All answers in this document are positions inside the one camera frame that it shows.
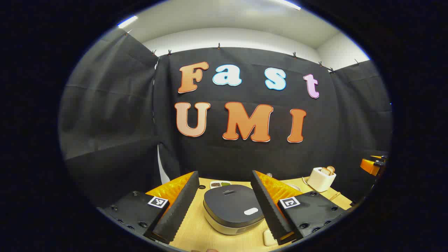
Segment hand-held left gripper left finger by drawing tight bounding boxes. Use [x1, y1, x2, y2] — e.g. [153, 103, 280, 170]
[97, 171, 200, 245]

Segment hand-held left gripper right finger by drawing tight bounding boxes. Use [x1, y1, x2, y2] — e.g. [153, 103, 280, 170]
[251, 170, 347, 245]

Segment cream rice box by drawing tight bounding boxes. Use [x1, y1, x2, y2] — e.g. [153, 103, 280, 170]
[263, 229, 279, 246]

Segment dark grey rice cooker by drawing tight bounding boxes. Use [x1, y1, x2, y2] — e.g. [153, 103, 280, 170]
[203, 184, 265, 236]

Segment white toaster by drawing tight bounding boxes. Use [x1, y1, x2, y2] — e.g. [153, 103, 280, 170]
[307, 167, 337, 193]

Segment ceiling light strip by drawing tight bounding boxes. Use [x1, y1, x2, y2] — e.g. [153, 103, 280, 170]
[276, 0, 301, 10]
[117, 15, 139, 29]

